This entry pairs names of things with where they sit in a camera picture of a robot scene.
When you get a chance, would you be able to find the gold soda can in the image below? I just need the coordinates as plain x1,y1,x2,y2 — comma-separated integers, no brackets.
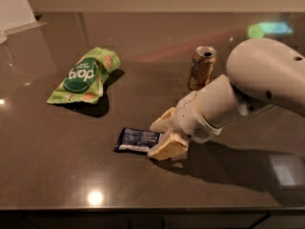
189,46,216,91

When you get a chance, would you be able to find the blue rxbar wrapper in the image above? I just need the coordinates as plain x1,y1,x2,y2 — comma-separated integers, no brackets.
114,128,162,153

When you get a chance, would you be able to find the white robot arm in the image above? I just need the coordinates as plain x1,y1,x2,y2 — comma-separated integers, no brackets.
148,38,305,160

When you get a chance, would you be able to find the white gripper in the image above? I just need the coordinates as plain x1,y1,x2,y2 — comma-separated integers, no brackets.
148,91,222,160

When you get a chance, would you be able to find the green snack bag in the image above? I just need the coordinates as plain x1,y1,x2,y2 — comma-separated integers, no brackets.
47,47,121,104

